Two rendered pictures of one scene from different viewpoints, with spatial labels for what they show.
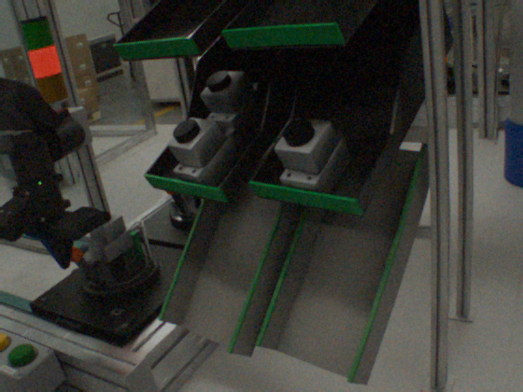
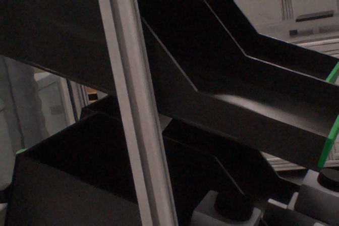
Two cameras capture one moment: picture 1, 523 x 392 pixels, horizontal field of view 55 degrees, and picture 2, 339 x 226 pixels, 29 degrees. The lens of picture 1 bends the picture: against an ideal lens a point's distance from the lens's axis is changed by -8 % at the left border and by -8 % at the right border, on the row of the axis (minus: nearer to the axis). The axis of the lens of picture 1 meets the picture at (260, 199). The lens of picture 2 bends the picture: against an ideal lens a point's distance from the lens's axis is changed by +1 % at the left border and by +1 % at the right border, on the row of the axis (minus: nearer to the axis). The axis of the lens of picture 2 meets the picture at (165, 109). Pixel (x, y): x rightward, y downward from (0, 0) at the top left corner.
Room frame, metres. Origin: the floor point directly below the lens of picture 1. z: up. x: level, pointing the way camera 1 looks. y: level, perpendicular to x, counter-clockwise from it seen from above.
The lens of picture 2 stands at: (0.83, 0.46, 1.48)
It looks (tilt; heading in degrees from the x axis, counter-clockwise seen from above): 12 degrees down; 250
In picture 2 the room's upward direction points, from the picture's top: 10 degrees counter-clockwise
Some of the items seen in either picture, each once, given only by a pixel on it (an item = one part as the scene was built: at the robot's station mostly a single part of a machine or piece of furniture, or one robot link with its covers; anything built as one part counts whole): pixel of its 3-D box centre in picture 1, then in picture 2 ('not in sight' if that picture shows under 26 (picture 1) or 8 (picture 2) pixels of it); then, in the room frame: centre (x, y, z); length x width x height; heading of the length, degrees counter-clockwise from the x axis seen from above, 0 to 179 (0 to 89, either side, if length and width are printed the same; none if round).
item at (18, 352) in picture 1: (22, 357); not in sight; (0.61, 0.39, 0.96); 0.04 x 0.04 x 0.02
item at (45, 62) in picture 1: (45, 62); not in sight; (0.99, 0.35, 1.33); 0.05 x 0.05 x 0.05
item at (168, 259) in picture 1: (122, 284); not in sight; (0.79, 0.26, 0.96); 0.24 x 0.24 x 0.02; 56
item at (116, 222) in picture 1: (110, 231); not in sight; (0.79, 0.25, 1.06); 0.08 x 0.04 x 0.07; 146
